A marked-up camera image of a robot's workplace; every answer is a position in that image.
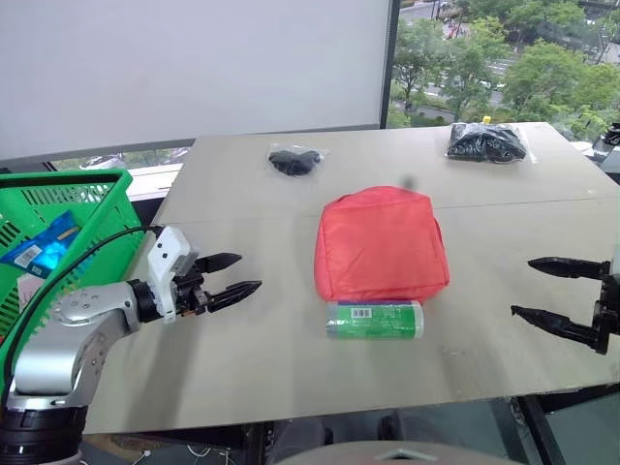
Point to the dark window frame post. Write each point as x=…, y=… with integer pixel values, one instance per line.
x=390, y=63

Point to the dark device beside table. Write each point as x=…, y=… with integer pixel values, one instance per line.
x=611, y=135

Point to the green plastic basket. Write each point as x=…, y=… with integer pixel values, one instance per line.
x=114, y=213

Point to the large bagged black item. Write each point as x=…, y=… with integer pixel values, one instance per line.
x=484, y=143

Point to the green roll with barcode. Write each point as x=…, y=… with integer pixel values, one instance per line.
x=375, y=320

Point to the black table leg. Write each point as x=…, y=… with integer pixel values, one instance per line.
x=542, y=431

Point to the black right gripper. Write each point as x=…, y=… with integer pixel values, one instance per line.
x=603, y=319

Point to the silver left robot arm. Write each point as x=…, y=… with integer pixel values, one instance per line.
x=72, y=339

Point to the small bagged black item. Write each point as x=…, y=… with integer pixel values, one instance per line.
x=293, y=161

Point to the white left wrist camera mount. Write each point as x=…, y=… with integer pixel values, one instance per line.
x=167, y=252

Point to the white board panel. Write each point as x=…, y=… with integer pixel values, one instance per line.
x=194, y=68

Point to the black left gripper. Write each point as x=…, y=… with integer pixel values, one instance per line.
x=191, y=295

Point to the pale pink white package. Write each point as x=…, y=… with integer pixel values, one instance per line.
x=30, y=290

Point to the blue snack package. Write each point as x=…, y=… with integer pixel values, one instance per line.
x=43, y=247

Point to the red fabric pouch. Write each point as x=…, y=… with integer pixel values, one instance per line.
x=380, y=242

